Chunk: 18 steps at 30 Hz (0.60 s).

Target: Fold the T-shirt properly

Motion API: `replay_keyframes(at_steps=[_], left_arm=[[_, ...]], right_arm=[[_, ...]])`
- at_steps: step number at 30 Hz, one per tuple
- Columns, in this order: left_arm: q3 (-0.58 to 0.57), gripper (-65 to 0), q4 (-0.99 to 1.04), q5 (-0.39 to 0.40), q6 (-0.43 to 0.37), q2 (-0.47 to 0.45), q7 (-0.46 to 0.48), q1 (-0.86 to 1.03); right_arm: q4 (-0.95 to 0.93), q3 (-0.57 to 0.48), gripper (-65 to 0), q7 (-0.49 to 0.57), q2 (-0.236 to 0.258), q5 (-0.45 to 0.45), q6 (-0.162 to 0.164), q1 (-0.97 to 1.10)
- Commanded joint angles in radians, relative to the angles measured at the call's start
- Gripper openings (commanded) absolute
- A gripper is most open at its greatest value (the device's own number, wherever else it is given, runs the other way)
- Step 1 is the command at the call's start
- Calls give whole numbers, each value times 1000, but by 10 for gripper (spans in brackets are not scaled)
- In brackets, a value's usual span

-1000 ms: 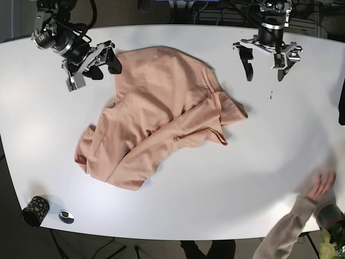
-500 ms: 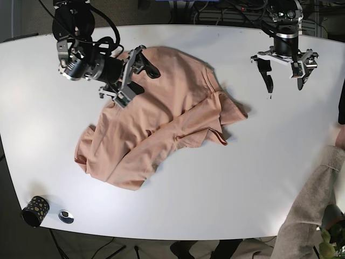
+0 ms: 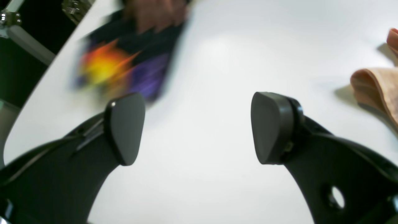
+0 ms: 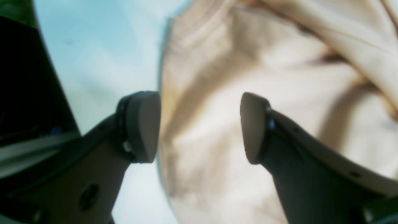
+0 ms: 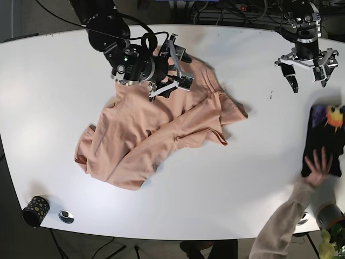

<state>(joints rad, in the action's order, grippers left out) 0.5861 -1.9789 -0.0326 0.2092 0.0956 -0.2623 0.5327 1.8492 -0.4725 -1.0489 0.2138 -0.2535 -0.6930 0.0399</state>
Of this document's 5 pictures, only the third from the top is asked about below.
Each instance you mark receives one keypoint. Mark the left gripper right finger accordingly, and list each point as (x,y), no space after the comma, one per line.
(342,181)

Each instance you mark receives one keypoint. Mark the salmon pink T-shirt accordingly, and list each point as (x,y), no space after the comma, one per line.
(377,88)

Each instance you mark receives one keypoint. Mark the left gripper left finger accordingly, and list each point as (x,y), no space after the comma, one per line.
(58,182)

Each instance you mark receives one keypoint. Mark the black printed T-shirt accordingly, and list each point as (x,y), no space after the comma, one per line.
(132,52)

